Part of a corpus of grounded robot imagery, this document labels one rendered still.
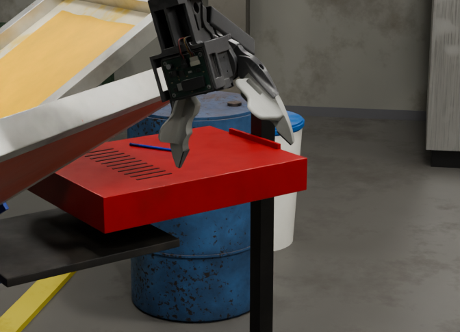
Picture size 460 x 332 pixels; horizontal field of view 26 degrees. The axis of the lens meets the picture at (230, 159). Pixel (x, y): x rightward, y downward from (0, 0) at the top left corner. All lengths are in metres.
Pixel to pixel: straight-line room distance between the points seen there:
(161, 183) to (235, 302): 1.97
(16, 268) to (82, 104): 1.21
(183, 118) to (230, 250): 3.08
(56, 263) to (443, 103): 4.60
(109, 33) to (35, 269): 0.57
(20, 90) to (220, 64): 1.33
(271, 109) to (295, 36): 7.00
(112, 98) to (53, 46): 1.27
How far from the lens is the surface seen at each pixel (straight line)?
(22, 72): 2.46
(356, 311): 4.47
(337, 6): 8.03
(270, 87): 1.12
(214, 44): 1.08
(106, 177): 2.47
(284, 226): 5.12
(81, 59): 2.34
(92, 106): 1.19
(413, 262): 5.06
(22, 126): 1.08
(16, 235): 2.56
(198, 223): 4.14
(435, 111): 6.67
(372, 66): 8.08
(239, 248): 4.25
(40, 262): 2.37
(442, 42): 6.59
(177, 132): 1.17
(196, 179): 2.44
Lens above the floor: 1.79
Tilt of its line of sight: 15 degrees down
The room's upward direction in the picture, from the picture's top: straight up
